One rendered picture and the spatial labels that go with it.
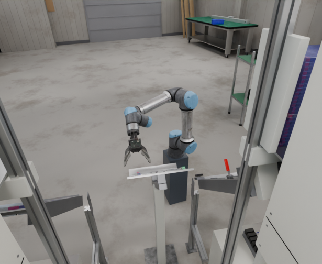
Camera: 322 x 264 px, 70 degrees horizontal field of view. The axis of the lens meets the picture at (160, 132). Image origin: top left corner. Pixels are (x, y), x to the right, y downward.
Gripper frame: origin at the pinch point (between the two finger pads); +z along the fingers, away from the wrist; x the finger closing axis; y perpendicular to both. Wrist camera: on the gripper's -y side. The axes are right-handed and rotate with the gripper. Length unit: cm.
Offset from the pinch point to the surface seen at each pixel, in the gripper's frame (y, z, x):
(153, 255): -76, 56, 5
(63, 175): -145, -35, -84
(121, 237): -90, 39, -20
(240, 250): -3, 52, 48
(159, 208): -19.3, 23.9, 10.4
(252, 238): 1, 48, 55
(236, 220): 35, 36, 35
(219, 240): -7, 46, 39
